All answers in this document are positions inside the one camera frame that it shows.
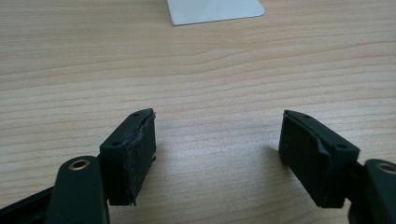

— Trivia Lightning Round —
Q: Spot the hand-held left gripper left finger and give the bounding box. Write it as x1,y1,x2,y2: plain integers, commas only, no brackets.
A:
99,107,157,207

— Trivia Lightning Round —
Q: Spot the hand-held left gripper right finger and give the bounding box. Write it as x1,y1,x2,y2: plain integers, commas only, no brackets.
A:
278,109,361,209

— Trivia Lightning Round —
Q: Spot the white expandable metal book rack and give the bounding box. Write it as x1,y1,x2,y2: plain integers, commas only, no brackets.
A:
166,0,266,27

